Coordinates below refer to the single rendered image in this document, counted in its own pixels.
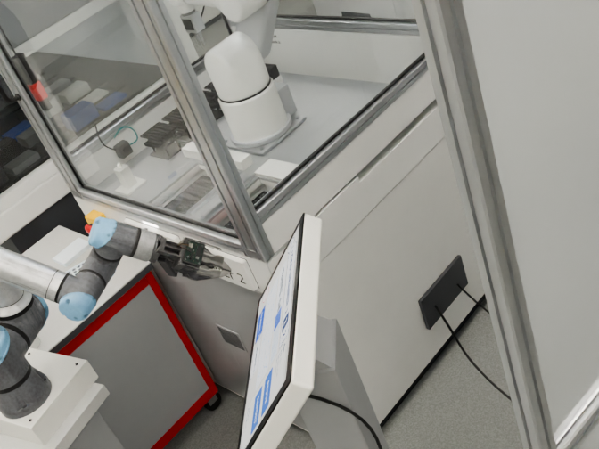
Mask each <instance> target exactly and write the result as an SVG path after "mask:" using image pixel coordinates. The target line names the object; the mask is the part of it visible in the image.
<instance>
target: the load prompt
mask: <svg viewBox="0 0 599 449"><path fill-rule="evenodd" d="M296 244H297V241H296V242H295V244H294V246H293V248H292V250H291V253H290V255H289V256H288V265H287V274H286V283H285V292H284V301H283V318H282V327H281V335H280V344H279V349H280V347H281V345H282V343H283V342H284V340H285V338H286V337H287V335H288V331H289V321H290V311H291V294H292V284H293V274H294V264H295V254H296Z"/></svg>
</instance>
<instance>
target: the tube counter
mask: <svg viewBox="0 0 599 449"><path fill-rule="evenodd" d="M282 304H283V294H282V296H281V297H280V299H279V301H278V303H277V305H276V310H275V326H274V333H273V341H272V349H271V357H270V365H271V363H272V362H273V360H274V359H275V356H276V354H277V348H278V339H279V330H280V321H281V313H282ZM270 365H269V367H270Z"/></svg>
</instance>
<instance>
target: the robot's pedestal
mask: <svg viewBox="0 0 599 449"><path fill-rule="evenodd" d="M109 394H110V393H109V391H108V390H107V388H106V387H105V386H104V385H102V384H98V383H94V384H93V385H92V386H91V388H89V389H88V390H87V392H86V393H85V395H84V396H83V397H82V398H81V400H80V401H79V402H78V404H77V405H76V406H75V408H74V409H73V410H72V411H71V413H70V414H69V416H68V417H67V418H66V419H65V421H64V422H63V423H62V424H61V426H60V427H59V428H58V429H57V430H56V431H55V433H54V434H53V436H52V437H51V438H50V439H49V441H48V442H47V443H46V444H45V445H39V444H36V443H32V442H29V441H26V440H23V439H19V438H17V437H11V436H7V435H5V434H1V433H0V449H125V448H124V447H123V446H122V444H121V443H120V441H119V440H118V439H117V438H116V436H115V435H114V434H113V432H112V431H111V429H110V427H109V426H108V425H107V423H106V422H105V420H104V419H103V417H102V416H101V414H100V413H99V412H98V411H97V410H98V408H99V407H100V406H101V404H102V403H103V401H104V400H105V399H106V397H107V396H108V395H109Z"/></svg>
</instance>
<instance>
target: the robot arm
mask: <svg viewBox="0 0 599 449"><path fill-rule="evenodd" d="M196 241H197V240H194V239H191V238H187V237H185V238H184V239H183V240H181V241H180V242H179V243H176V242H173V241H167V238H164V237H163V235H160V234H156V233H154V232H151V231H148V228H144V229H142V228H139V227H135V226H132V225H130V224H124V223H121V222H118V221H116V220H114V219H109V218H104V217H100V216H99V217H97V218H96V219H95V220H94V223H93V225H92V228H91V231H90V233H89V237H88V244H89V245H90V246H93V248H92V250H91V252H90V254H89V256H88V257H87V259H86V261H85V263H84V264H83V265H82V267H81V268H80V270H79V272H78V274H77V275H76V276H74V275H72V274H69V273H65V272H63V271H61V270H59V269H56V268H54V267H51V266H49V265H46V264H43V263H41V262H38V261H36V260H34V259H31V258H29V257H25V256H23V255H21V254H18V253H16V252H13V251H11V250H9V249H5V248H2V247H0V412H1V414H3V416H4V417H5V418H7V419H13V420H14V419H19V418H23V417H25V416H28V415H30V414H31V413H33V412H34V411H36V410H37V409H38V408H39V407H41V406H42V405H43V404H44V402H45V401H46V400H47V398H48V397H49V396H50V394H51V390H52V383H51V381H50V380H49V379H48V378H47V376H46V375H45V374H44V373H42V372H41V371H39V370H38V369H36V368H34V367H33V366H31V365H30V364H29V362H28V360H27V359H26V358H25V354H26V353H27V352H28V350H29V348H30V346H31V345H32V343H33V342H34V340H35V338H36V337H37V335H38V333H39V332H40V331H41V330H42V329H43V327H44V326H45V322H46V320H47V318H48V315H49V308H48V305H47V304H46V302H45V300H44V298H46V299H48V300H51V301H53V302H55V303H58V304H59V311H60V312H61V314H62V315H65V316H66V318H67V319H69V320H72V321H75V322H79V321H83V320H85V319H86V318H87V317H88V316H89V315H90V314H91V312H92V310H93V309H94V308H95V306H96V303H97V301H98V299H99V297H100V296H101V295H102V293H103V291H104V289H105V288H106V286H107V284H108V282H109V281H110V279H111V278H112V276H113V275H114V274H115V272H116V269H117V267H118V265H119V262H120V260H121V258H122V257H123V255H124V256H127V257H132V258H136V259H139V260H142V261H145V262H147V261H149V262H153V263H155V262H156V260H157V261H158V262H159V263H160V265H161V266H162V268H163V269H164V270H165V272H166V273H167V274H168V276H173V277H177V274H178V272H179V273H182V274H183V275H182V276H183V277H186V278H188V279H191V280H194V281H200V280H208V279H213V278H219V277H224V276H226V275H229V274H230V273H231V272H232V269H231V268H230V267H229V265H228V264H227V263H226V262H225V261H224V257H222V256H220V255H214V254H212V253H211V252H210V251H209V250H208V249H207V248H205V242H202V241H197V242H196ZM201 263H203V264H211V265H213V266H214V267H219V268H220V269H221V271H220V270H218V269H216V268H215V269H210V268H208V267H207V266H205V265H201Z"/></svg>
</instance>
